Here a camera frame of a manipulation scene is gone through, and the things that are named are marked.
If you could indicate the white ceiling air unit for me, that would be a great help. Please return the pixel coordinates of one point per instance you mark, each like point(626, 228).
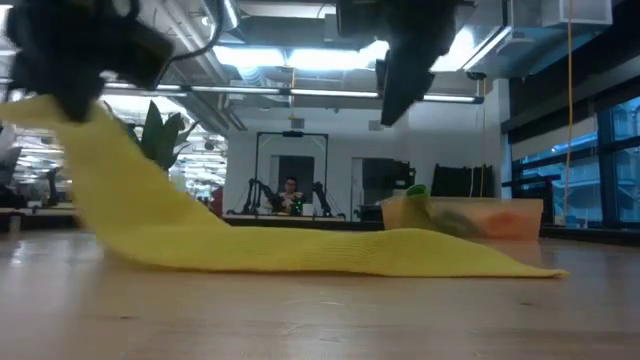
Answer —
point(575, 12)

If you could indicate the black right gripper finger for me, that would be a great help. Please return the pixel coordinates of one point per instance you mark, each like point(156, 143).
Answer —
point(405, 85)

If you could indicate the background work table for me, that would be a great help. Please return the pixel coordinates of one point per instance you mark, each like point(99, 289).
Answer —
point(250, 217)

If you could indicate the black background monitor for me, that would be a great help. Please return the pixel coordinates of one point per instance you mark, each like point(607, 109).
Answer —
point(387, 172)

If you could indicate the person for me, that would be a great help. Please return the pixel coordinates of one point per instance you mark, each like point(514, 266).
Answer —
point(291, 195)

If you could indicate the green microfiber towel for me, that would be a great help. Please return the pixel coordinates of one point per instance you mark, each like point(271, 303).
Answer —
point(417, 200)

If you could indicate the black gantry frame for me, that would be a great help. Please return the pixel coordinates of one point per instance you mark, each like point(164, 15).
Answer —
point(292, 133)

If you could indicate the black equipment cases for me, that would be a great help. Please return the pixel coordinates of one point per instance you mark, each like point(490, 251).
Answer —
point(460, 181)

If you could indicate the potted green plant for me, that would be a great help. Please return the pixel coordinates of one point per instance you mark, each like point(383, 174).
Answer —
point(160, 135)

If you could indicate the black background robot arm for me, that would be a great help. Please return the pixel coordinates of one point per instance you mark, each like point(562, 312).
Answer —
point(255, 192)
point(322, 197)

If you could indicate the translucent orange plastic basket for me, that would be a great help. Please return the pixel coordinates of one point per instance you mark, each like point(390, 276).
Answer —
point(535, 215)

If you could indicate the bright ceiling light panel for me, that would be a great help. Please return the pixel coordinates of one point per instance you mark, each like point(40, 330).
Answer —
point(300, 57)

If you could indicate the dark grey tilted screen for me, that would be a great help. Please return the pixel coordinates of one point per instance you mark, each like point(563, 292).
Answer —
point(7, 165)

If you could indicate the red background object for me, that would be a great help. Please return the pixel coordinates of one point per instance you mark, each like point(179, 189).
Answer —
point(217, 200)

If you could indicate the yellow microfiber towel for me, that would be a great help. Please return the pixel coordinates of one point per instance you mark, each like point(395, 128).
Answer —
point(200, 245)

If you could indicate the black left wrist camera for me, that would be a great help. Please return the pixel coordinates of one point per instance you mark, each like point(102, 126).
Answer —
point(142, 55)

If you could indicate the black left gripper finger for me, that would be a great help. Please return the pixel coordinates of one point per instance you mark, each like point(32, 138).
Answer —
point(77, 107)

